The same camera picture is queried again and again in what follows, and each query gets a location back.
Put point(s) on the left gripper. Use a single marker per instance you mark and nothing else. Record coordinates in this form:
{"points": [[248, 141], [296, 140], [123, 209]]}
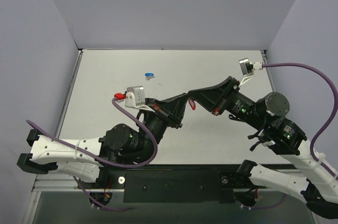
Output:
{"points": [[166, 113]]}

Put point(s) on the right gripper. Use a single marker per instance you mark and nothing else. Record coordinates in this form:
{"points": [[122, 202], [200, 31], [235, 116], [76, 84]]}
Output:
{"points": [[226, 97]]}

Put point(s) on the red key tag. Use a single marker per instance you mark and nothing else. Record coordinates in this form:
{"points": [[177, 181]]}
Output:
{"points": [[192, 104]]}

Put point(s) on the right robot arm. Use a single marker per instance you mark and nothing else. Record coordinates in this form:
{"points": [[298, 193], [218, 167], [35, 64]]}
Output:
{"points": [[317, 187]]}

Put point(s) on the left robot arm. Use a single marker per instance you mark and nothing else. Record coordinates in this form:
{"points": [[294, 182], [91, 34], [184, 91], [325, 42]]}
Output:
{"points": [[121, 146]]}

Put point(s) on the blue key tag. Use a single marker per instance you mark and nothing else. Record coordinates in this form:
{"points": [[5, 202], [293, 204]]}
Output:
{"points": [[149, 74]]}

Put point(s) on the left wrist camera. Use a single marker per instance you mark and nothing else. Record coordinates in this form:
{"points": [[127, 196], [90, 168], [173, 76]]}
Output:
{"points": [[135, 98]]}

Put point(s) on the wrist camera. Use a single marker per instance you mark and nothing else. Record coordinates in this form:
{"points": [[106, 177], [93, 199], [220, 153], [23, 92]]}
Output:
{"points": [[248, 69], [135, 98]]}

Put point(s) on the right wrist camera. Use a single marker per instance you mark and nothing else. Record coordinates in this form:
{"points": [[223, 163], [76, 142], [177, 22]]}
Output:
{"points": [[248, 69]]}

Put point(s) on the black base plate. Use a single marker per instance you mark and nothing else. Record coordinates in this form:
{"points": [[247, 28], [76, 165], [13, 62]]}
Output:
{"points": [[173, 183]]}

